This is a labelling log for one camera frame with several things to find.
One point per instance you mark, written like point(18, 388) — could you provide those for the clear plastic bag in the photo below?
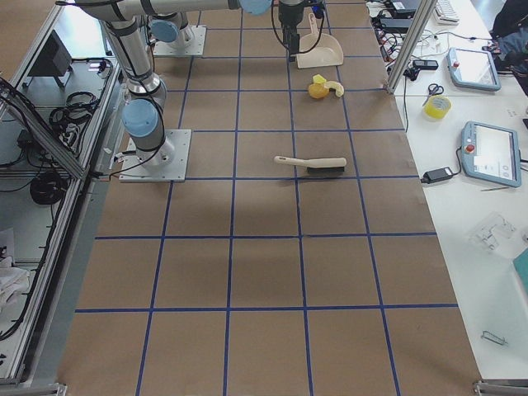
point(487, 232)

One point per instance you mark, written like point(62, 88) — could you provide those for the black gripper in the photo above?
point(287, 16)

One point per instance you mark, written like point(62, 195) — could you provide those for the far teach pendant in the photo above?
point(473, 69)

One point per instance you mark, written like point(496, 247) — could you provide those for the pale banana peel piece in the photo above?
point(336, 87)

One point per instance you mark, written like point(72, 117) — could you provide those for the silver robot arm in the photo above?
point(180, 20)
point(142, 116)

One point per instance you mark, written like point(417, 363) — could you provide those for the black power adapter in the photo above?
point(437, 175)

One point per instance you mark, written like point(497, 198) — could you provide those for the black handled scissors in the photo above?
point(433, 89)

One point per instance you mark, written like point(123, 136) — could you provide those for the black monitor on shelf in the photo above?
point(53, 61)

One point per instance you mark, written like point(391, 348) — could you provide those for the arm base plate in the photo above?
point(178, 43)
point(169, 163)

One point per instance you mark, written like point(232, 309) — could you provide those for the yellow sponge piece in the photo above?
point(319, 79)

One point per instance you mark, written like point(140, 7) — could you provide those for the near teach pendant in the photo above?
point(491, 153)

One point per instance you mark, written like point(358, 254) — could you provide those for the teach pendant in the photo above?
point(473, 69)
point(491, 153)

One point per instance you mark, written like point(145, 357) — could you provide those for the yellow tape roll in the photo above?
point(437, 107)

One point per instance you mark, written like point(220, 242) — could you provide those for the orange potato toy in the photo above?
point(317, 91)

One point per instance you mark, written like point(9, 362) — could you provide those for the beige hand brush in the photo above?
point(315, 167)

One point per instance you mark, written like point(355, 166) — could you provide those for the aluminium frame post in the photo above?
point(415, 31)

